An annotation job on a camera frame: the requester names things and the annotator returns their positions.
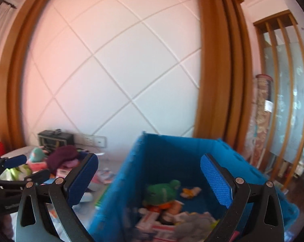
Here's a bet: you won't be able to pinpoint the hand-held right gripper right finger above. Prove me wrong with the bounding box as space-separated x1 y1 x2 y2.
200 153 285 242

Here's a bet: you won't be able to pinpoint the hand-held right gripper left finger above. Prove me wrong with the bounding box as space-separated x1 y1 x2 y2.
16 153 99 242

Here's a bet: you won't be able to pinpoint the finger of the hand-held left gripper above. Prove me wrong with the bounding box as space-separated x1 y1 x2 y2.
0 169 51 189
2 154 28 169

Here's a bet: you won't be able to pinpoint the small white yellow doll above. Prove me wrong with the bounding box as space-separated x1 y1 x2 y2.
180 187 202 199

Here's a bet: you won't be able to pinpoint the blue plastic crate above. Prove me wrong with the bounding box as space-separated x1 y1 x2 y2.
88 131 300 242

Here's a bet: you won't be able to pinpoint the green duck plush toy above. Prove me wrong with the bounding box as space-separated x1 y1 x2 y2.
143 180 181 207

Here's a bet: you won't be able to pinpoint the teal plush toy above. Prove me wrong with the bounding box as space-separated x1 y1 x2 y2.
28 147 46 163

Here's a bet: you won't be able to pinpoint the pink blister packets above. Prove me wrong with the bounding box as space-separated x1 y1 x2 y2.
95 169 116 185

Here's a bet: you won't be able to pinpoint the maroon cloth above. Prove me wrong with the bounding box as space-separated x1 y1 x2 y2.
47 145 80 169

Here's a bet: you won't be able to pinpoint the dark decorated box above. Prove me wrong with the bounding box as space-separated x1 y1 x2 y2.
38 130 75 152

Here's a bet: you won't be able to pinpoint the patterned rolled mat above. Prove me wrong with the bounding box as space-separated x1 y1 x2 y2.
245 74 274 167

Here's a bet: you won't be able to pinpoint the wooden glass partition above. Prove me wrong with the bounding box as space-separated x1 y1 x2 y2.
253 9 304 190

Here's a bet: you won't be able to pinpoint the white wall socket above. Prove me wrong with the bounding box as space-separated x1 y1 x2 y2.
93 136 107 148
74 134 93 146

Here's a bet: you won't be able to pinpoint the wooden wall frame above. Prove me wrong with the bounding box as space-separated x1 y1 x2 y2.
0 0 255 157

